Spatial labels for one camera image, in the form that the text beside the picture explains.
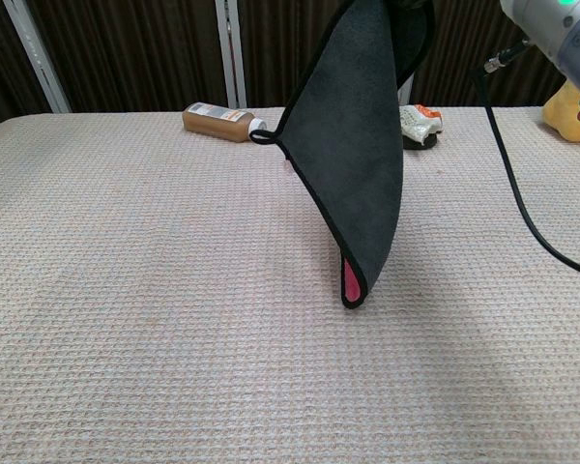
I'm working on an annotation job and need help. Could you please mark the brown bottle with white cap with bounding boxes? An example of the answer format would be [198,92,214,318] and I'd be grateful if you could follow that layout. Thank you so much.
[182,101,268,144]

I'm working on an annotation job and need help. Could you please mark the pink cloth black backing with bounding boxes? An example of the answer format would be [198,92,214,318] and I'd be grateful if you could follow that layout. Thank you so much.
[248,0,436,309]

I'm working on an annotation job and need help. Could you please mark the yellow plush toy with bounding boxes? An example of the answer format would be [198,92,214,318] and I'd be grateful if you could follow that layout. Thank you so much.
[540,79,580,142]

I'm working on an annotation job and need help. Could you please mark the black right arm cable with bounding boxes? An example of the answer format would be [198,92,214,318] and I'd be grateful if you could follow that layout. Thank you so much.
[471,41,580,280]

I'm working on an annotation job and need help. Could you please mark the beige woven tablecloth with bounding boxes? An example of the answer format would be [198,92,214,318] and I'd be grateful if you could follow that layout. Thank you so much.
[0,105,580,464]

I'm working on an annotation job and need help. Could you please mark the white and orange snack packet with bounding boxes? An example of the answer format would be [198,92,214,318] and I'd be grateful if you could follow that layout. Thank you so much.
[398,103,445,145]

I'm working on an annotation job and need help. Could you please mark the black slipper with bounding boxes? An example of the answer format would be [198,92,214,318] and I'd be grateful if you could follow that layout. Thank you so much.
[401,132,439,151]

